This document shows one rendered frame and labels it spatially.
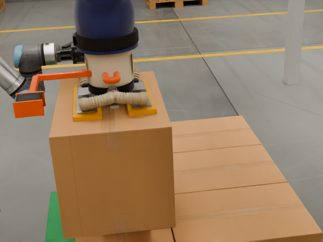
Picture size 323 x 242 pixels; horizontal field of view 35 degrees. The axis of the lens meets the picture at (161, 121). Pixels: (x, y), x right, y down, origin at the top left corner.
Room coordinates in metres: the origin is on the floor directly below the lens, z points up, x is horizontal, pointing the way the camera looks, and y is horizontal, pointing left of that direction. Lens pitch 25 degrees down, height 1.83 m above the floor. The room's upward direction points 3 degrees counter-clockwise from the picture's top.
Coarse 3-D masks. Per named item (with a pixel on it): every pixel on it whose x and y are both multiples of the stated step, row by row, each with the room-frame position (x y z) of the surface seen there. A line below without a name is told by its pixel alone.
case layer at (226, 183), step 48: (192, 144) 2.49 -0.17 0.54; (240, 144) 2.46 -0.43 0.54; (192, 192) 2.01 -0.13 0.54; (240, 192) 1.99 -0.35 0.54; (288, 192) 1.97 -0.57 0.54; (96, 240) 1.68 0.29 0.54; (144, 240) 1.66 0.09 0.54; (192, 240) 1.65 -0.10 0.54; (240, 240) 1.64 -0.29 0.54; (288, 240) 1.65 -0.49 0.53
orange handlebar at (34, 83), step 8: (64, 72) 1.70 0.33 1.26; (72, 72) 1.70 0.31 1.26; (80, 72) 1.70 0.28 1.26; (88, 72) 1.70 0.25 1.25; (104, 72) 1.68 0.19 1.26; (32, 80) 1.63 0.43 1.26; (40, 80) 1.68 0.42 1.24; (104, 80) 1.62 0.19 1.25; (112, 80) 1.61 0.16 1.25; (32, 88) 1.55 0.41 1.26
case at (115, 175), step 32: (64, 96) 1.83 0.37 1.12; (160, 96) 1.78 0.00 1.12; (64, 128) 1.53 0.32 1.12; (96, 128) 1.52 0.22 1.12; (128, 128) 1.50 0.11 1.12; (160, 128) 1.50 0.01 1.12; (64, 160) 1.47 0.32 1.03; (96, 160) 1.48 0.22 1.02; (128, 160) 1.49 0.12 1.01; (160, 160) 1.50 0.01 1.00; (64, 192) 1.46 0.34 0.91; (96, 192) 1.47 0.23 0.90; (128, 192) 1.48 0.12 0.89; (160, 192) 1.49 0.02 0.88; (64, 224) 1.46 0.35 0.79; (96, 224) 1.47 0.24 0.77; (128, 224) 1.48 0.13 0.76; (160, 224) 1.49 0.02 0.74
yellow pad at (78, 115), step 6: (84, 84) 1.83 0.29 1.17; (78, 102) 1.70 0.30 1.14; (78, 108) 1.64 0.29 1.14; (96, 108) 1.64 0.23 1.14; (78, 114) 1.60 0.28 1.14; (84, 114) 1.60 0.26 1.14; (90, 114) 1.59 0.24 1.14; (96, 114) 1.59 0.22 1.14; (78, 120) 1.58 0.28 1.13; (84, 120) 1.58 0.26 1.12; (90, 120) 1.59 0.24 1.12
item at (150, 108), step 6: (144, 84) 1.88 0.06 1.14; (150, 96) 1.74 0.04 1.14; (150, 102) 1.68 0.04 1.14; (132, 108) 1.63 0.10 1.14; (138, 108) 1.63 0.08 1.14; (144, 108) 1.63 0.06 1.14; (150, 108) 1.62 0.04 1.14; (132, 114) 1.60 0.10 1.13; (138, 114) 1.61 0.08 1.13; (144, 114) 1.61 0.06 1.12
